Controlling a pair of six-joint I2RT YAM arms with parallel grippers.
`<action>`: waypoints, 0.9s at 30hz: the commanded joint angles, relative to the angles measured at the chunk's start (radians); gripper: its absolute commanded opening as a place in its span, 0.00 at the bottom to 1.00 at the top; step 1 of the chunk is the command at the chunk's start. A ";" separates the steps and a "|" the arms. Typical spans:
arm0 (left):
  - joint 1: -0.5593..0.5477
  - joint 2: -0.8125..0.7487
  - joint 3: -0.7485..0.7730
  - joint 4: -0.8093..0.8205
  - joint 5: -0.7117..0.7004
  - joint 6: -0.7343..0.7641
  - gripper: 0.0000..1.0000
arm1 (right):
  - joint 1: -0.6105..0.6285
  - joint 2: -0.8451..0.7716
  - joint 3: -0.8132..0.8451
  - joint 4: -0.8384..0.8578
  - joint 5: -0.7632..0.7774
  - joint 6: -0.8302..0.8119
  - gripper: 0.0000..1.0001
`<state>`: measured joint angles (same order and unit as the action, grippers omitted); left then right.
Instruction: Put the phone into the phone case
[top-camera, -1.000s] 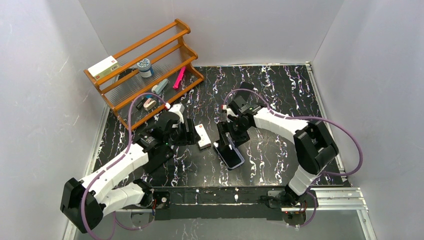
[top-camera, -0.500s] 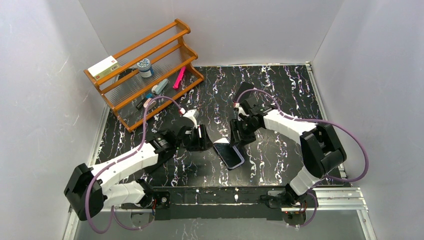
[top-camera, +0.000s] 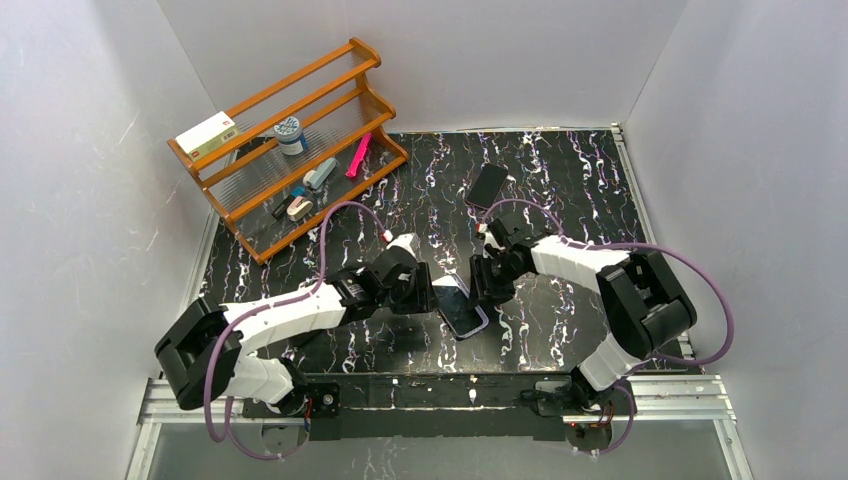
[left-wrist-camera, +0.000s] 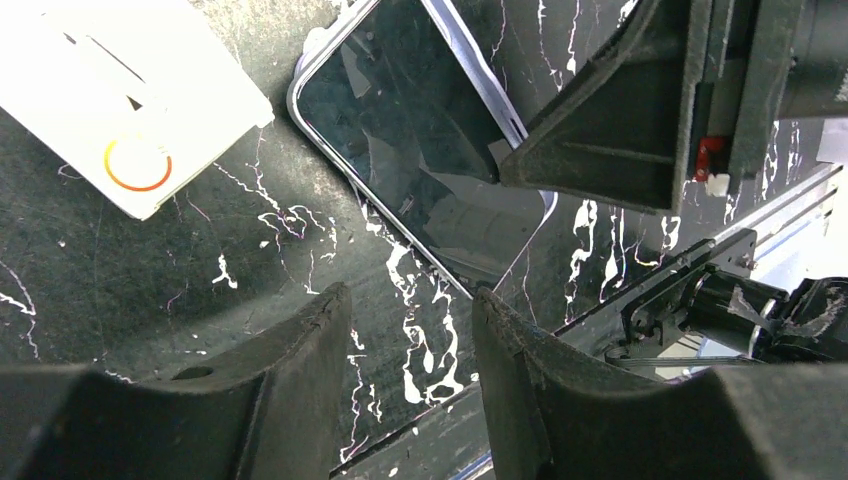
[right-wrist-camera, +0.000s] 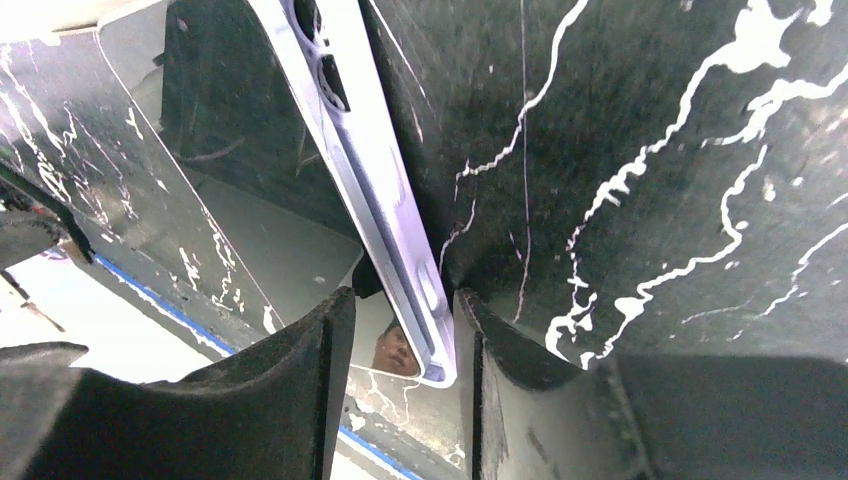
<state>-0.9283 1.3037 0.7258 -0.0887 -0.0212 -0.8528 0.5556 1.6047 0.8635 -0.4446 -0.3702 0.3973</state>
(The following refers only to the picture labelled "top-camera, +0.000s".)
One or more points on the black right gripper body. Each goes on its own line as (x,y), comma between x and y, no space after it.
(481,284)

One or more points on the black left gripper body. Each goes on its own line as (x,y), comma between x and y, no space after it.
(423,295)

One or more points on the purple phone case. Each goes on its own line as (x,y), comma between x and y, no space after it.
(477,331)

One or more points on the black smartphone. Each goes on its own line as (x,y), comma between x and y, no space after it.
(460,311)

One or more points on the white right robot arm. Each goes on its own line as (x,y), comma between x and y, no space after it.
(645,305)

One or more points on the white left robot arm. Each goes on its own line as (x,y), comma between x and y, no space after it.
(209,352)

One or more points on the black phone far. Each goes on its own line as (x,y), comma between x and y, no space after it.
(487,186)

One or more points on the pink marker pen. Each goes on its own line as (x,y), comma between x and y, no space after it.
(359,157)

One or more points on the black front base bar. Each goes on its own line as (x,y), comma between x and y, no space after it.
(352,406)

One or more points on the orange wooden shelf rack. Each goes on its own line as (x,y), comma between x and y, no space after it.
(273,165)

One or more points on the blue white round jar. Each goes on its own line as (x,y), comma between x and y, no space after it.
(290,136)

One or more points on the white cardboard box on shelf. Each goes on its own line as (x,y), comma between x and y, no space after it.
(207,136)

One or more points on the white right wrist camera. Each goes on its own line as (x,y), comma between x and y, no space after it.
(483,233)

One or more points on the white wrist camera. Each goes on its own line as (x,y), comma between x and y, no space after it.
(483,233)
(410,242)

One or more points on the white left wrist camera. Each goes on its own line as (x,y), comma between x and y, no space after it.
(410,242)

